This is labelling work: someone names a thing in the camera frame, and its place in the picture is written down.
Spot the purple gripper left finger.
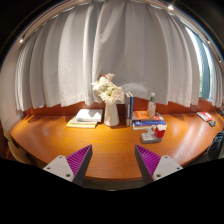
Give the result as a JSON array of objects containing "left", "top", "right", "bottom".
[{"left": 44, "top": 145, "right": 93, "bottom": 186}]

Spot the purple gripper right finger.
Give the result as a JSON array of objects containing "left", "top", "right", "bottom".
[{"left": 134, "top": 145, "right": 182, "bottom": 184}]

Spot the red charger plug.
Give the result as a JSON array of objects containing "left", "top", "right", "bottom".
[{"left": 154, "top": 125, "right": 166, "bottom": 138}]

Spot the grey power strip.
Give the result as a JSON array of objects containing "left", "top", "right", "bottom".
[{"left": 141, "top": 129, "right": 162, "bottom": 144}]

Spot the yellow book under stack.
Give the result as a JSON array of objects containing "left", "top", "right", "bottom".
[{"left": 66, "top": 119, "right": 97, "bottom": 128}]

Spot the blue flat book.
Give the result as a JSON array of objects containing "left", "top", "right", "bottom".
[{"left": 132, "top": 120, "right": 166, "bottom": 130}]

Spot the orange flat book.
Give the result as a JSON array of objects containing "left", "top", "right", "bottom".
[{"left": 132, "top": 111, "right": 163, "bottom": 121}]

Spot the yellow chair left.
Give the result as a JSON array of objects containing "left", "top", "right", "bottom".
[{"left": 2, "top": 128, "right": 34, "bottom": 165}]

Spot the white book on stack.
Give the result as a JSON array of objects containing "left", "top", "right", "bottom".
[{"left": 76, "top": 109, "right": 103, "bottom": 122}]

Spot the clear plastic bottle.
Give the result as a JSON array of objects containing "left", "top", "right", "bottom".
[{"left": 148, "top": 93, "right": 156, "bottom": 118}]

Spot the dark chair right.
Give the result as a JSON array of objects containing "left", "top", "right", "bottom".
[{"left": 207, "top": 132, "right": 224, "bottom": 161}]

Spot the white ceramic vase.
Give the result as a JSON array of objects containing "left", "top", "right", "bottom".
[{"left": 104, "top": 103, "right": 119, "bottom": 127}]

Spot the upright blue book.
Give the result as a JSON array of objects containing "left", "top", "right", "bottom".
[{"left": 129, "top": 91, "right": 134, "bottom": 126}]

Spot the red notebook on right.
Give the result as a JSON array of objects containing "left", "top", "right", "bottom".
[{"left": 197, "top": 112, "right": 212, "bottom": 122}]

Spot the small dark object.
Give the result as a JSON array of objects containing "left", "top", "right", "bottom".
[{"left": 209, "top": 121, "right": 216, "bottom": 127}]

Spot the upright grey book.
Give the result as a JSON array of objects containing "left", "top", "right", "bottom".
[{"left": 125, "top": 93, "right": 130, "bottom": 126}]

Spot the white flower bouquet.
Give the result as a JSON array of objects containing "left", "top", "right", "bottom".
[{"left": 92, "top": 73, "right": 124, "bottom": 104}]

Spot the white curtain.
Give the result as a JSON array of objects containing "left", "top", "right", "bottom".
[{"left": 13, "top": 0, "right": 224, "bottom": 112}]

